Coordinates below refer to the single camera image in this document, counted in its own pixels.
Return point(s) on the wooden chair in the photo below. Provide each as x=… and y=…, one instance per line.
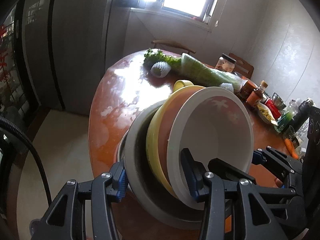
x=172, y=45
x=242, y=65

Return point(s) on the white dish with food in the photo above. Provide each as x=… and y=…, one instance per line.
x=265, y=113

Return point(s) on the glass jar black lid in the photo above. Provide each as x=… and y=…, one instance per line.
x=226, y=63

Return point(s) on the clear plastic cup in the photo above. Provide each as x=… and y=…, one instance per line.
x=290, y=132

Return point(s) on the red label sauce bottle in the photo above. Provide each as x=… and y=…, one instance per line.
x=255, y=97

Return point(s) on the white paper bowl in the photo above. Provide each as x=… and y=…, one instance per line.
x=225, y=130

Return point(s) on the large steel bowl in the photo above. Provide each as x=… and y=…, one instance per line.
x=135, y=142

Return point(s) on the orange cap bottle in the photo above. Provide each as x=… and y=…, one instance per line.
x=262, y=86

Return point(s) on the wrapped napa cabbage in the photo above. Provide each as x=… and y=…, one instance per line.
x=200, y=71

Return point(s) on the steel cup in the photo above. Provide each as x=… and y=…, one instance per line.
x=278, y=100

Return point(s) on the small white container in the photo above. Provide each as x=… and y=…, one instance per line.
x=207, y=18

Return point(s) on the carrot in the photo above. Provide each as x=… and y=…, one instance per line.
x=291, y=147

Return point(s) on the green plastic bottle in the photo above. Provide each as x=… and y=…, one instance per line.
x=286, y=117

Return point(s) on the grey refrigerator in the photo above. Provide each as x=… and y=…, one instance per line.
x=75, y=42

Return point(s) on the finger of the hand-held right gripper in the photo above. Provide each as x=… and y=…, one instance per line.
x=257, y=158
x=225, y=167

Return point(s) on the leafy green vegetable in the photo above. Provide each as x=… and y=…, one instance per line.
x=160, y=57

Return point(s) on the glass door red decoration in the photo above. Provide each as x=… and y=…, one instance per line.
x=10, y=75

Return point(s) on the sauce jar red lid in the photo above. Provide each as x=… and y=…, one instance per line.
x=247, y=87

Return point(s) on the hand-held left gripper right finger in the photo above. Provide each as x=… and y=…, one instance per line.
x=193, y=180

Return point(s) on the black thermos flask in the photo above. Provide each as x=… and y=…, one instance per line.
x=303, y=110

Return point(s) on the red box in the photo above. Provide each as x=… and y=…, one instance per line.
x=273, y=106

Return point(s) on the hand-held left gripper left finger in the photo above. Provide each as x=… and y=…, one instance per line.
x=121, y=182

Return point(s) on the fruit in foam net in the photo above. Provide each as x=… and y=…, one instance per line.
x=161, y=68
x=227, y=86

